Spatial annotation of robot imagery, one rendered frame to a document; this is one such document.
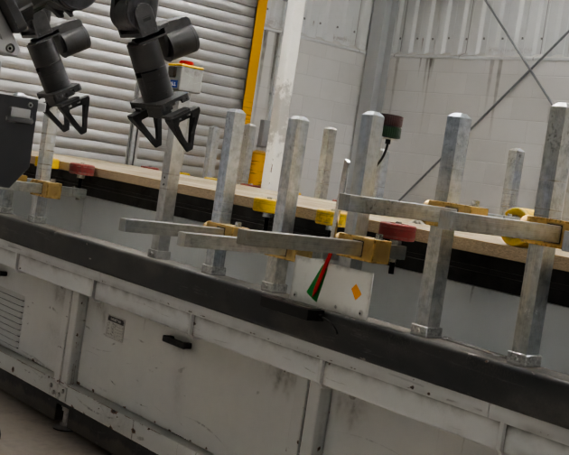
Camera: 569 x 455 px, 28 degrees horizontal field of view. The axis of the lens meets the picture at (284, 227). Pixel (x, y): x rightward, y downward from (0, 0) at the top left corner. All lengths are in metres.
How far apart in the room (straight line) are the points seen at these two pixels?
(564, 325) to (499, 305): 0.17
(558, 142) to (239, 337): 1.03
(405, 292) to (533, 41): 9.15
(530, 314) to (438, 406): 0.31
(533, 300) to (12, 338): 2.61
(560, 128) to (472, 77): 10.02
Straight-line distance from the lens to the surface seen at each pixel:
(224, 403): 3.19
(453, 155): 2.24
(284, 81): 4.26
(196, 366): 3.30
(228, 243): 2.48
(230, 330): 2.79
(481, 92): 11.97
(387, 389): 2.37
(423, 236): 2.51
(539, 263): 2.08
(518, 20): 11.85
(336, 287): 2.44
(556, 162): 2.08
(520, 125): 11.56
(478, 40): 12.15
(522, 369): 2.07
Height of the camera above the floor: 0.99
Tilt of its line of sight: 3 degrees down
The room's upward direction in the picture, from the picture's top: 8 degrees clockwise
